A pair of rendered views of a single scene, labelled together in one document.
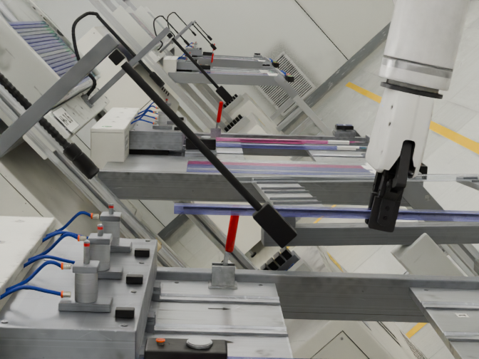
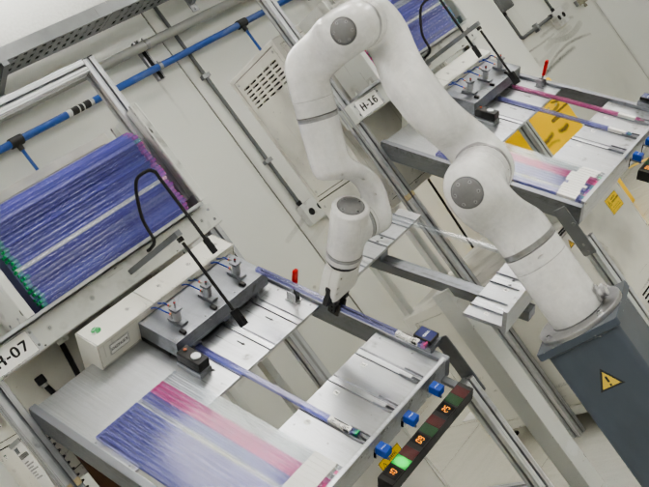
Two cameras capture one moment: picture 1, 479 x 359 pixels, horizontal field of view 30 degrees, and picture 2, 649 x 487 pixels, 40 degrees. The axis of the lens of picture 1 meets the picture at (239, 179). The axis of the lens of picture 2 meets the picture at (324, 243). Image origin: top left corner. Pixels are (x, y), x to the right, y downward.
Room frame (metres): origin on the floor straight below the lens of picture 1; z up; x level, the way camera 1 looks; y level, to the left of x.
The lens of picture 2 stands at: (-0.36, -1.65, 1.27)
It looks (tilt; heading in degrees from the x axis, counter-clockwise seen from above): 4 degrees down; 46
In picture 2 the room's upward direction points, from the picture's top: 36 degrees counter-clockwise
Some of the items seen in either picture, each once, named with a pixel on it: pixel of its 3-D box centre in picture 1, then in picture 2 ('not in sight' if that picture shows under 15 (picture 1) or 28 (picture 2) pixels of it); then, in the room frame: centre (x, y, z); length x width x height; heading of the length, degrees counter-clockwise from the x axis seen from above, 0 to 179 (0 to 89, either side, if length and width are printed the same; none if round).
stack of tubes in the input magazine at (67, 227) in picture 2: not in sight; (82, 219); (0.91, 0.33, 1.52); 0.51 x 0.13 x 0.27; 174
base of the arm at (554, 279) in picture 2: not in sight; (555, 281); (1.13, -0.61, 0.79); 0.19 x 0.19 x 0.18
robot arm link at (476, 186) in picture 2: not in sight; (493, 203); (1.09, -0.62, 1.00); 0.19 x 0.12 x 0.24; 16
